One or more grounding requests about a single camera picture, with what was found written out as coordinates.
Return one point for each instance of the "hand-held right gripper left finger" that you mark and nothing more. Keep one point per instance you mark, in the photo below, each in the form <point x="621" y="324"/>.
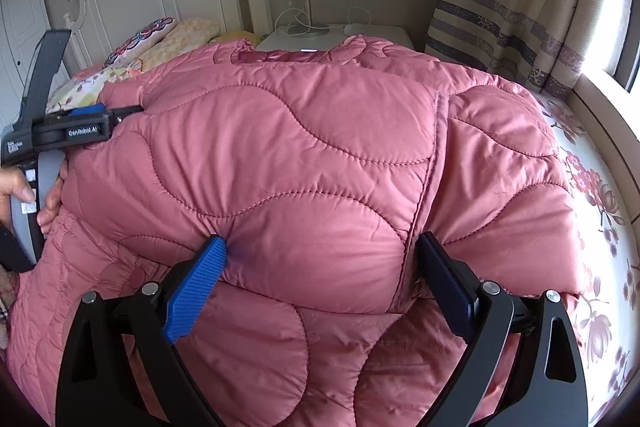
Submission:
<point x="197" y="292"/>

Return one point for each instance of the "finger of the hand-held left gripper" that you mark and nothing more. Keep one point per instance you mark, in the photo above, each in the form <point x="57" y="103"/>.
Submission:
<point x="87" y="110"/>

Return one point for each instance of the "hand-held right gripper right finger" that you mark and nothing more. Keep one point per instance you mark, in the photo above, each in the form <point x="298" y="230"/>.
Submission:
<point x="450" y="292"/>

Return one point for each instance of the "pink quilted jacket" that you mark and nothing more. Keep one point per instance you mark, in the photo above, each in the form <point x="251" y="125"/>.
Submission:
<point x="300" y="157"/>

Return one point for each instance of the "person's left hand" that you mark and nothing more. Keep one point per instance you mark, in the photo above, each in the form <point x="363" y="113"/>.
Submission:
<point x="15" y="189"/>

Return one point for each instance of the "embroidered patterned pillow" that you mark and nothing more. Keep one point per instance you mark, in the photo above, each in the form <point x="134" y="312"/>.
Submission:
<point x="140" y="39"/>

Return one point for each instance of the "white door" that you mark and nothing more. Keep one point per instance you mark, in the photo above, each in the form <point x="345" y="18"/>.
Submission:
<point x="20" y="22"/>

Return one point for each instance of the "cream fuzzy pillow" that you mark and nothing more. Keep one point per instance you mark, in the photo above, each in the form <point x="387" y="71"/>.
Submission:
<point x="190" y="34"/>

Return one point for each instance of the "yellow pillow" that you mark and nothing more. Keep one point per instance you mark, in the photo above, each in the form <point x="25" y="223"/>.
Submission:
<point x="235" y="35"/>

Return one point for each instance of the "floral bed sheet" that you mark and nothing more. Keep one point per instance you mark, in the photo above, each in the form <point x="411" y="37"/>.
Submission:
<point x="600" y="207"/>

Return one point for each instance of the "plaid cloth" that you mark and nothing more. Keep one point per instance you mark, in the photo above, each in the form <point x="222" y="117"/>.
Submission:
<point x="5" y="307"/>

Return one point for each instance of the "white nightstand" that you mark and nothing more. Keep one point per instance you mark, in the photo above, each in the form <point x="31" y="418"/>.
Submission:
<point x="280" y="41"/>

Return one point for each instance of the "ship print striped curtain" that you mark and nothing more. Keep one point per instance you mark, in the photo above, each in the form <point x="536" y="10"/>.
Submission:
<point x="510" y="7"/>

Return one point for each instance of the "window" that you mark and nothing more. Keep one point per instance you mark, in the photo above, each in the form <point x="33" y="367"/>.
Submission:
<point x="625" y="7"/>

